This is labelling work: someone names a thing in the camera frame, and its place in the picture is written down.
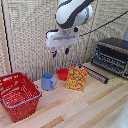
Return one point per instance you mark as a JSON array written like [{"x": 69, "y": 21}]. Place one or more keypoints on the black oven door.
[{"x": 95, "y": 74}]

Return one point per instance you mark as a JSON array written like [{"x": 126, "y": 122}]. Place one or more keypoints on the yellow red food box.
[{"x": 77, "y": 79}]

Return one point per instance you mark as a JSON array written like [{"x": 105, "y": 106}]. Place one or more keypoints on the blue plastic mug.
[{"x": 48, "y": 82}]

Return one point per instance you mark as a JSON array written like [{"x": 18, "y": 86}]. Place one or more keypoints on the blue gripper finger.
[
  {"x": 54, "y": 53},
  {"x": 67, "y": 50}
]

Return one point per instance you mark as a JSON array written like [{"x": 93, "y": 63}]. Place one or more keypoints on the red plastic shopping basket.
[{"x": 18, "y": 96}]

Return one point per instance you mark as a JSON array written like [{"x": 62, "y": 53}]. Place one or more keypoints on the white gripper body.
[{"x": 61, "y": 38}]

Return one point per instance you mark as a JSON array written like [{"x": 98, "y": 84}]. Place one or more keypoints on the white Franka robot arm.
[{"x": 71, "y": 13}]

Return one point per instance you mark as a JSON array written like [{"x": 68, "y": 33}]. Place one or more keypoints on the red bowl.
[{"x": 62, "y": 74}]

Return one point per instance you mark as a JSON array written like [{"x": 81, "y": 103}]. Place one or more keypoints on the woven folding screen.
[{"x": 30, "y": 36}]

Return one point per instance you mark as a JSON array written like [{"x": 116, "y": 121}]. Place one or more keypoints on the black toaster oven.
[{"x": 115, "y": 46}]

